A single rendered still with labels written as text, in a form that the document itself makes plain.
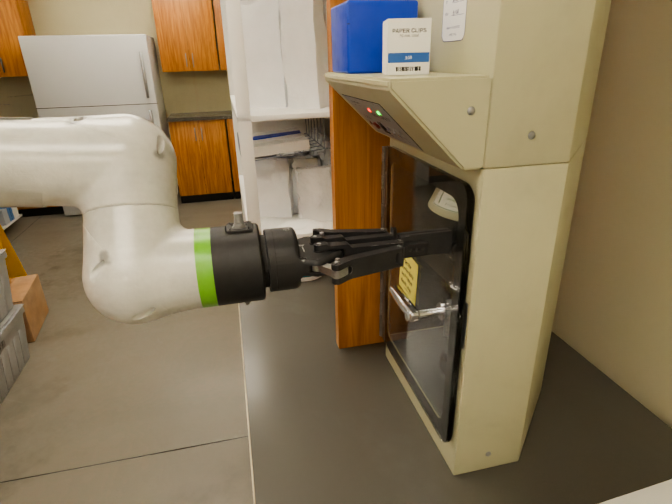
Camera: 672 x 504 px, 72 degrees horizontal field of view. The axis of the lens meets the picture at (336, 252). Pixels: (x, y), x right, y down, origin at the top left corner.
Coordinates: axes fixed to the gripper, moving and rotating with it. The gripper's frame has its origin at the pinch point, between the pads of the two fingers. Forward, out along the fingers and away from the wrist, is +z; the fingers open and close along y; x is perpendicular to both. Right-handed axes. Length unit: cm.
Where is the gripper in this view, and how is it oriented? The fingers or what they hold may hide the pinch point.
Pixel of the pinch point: (424, 242)
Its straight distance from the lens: 60.3
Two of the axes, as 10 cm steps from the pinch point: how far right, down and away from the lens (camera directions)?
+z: 9.7, -1.1, 2.0
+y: -2.3, -3.7, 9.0
